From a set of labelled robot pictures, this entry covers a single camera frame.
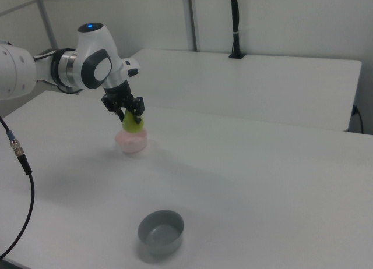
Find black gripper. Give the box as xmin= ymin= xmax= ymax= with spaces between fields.
xmin=101 ymin=80 xmax=146 ymax=125

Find green pear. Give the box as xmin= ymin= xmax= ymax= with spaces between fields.
xmin=121 ymin=109 xmax=146 ymax=134

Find pink bowl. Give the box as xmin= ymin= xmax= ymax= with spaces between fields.
xmin=115 ymin=128 xmax=148 ymax=154

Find grey bowl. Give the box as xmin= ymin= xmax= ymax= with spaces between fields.
xmin=137 ymin=210 xmax=185 ymax=256

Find white side table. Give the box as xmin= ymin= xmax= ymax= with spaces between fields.
xmin=128 ymin=49 xmax=363 ymax=132

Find black pole with clamp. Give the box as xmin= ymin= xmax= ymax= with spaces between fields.
xmin=228 ymin=0 xmax=245 ymax=59

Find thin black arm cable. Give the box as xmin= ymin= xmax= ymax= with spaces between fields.
xmin=55 ymin=84 xmax=85 ymax=95

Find upright aluminium frame post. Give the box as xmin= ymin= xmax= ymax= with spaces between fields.
xmin=180 ymin=0 xmax=202 ymax=52

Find slanted aluminium frame post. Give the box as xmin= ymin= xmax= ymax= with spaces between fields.
xmin=33 ymin=0 xmax=59 ymax=51

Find black cable with metal connector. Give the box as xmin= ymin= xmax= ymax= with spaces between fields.
xmin=0 ymin=115 xmax=36 ymax=260

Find black cable with blue plug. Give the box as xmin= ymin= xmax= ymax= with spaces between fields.
xmin=351 ymin=105 xmax=364 ymax=134

